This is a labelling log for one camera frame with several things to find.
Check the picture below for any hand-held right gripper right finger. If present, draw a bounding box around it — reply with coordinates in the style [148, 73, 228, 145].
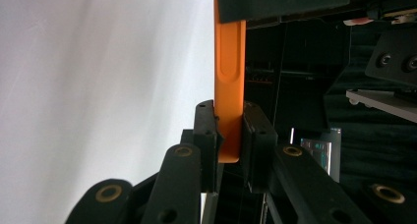
[241, 100, 279, 194]

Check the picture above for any dark curtain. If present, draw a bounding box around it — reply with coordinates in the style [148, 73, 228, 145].
[323, 21, 417, 198]

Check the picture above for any orange phone case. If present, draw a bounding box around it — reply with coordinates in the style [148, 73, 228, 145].
[213, 0, 247, 164]

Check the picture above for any monitor with lit screen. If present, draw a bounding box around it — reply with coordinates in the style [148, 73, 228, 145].
[289, 127, 342, 183]

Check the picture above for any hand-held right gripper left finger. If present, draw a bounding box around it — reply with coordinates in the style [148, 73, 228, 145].
[192, 99, 225, 193]

